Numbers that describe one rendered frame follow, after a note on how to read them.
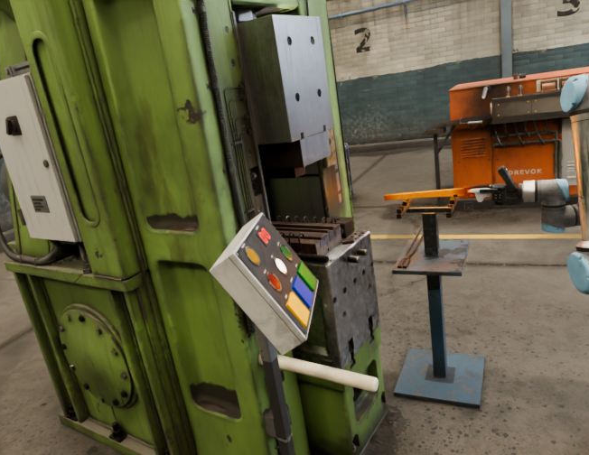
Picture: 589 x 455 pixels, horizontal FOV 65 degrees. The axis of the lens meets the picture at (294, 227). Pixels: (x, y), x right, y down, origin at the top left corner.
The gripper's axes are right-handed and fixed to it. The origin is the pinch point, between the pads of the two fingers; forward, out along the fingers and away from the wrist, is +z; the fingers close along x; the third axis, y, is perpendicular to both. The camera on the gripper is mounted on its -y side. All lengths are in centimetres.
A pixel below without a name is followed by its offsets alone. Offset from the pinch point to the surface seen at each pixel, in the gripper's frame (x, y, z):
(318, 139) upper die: -52, -34, 47
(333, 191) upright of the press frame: -20, -6, 56
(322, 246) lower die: -59, 5, 48
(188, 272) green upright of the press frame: -84, 6, 93
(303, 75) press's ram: -57, -57, 47
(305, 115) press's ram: -59, -44, 47
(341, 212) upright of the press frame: -15, 5, 56
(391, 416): -35, 99, 36
